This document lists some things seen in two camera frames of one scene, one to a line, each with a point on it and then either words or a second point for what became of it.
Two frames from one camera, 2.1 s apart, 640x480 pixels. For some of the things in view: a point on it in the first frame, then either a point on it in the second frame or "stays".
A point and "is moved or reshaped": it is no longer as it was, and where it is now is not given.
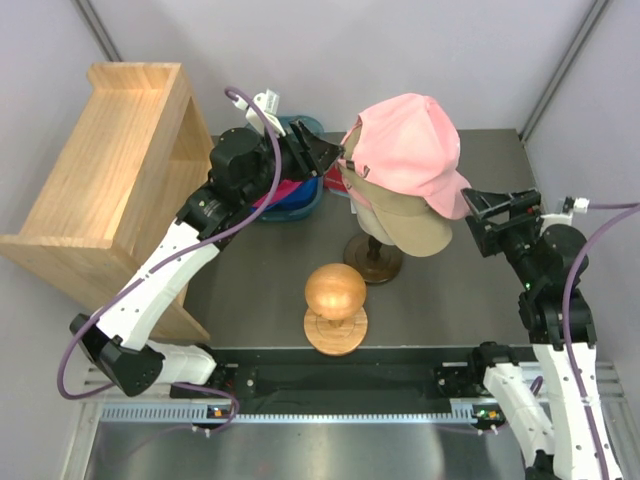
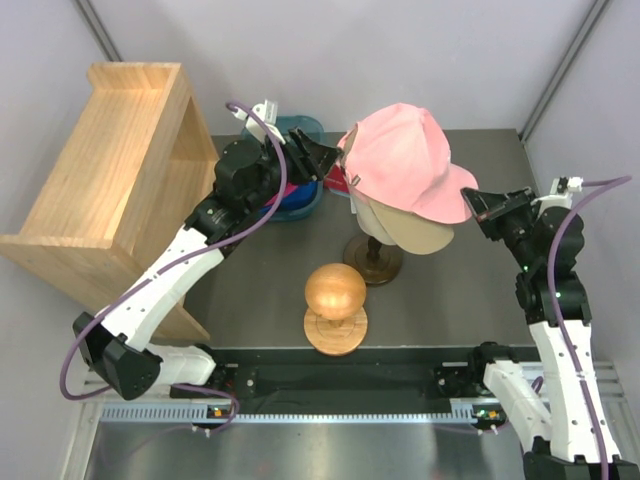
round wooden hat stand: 335,322 stays
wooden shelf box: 135,142 stays
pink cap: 407,145 is moved or reshaped
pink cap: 358,194 -> 371,175
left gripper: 311,155 stays
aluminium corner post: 594,15 stays
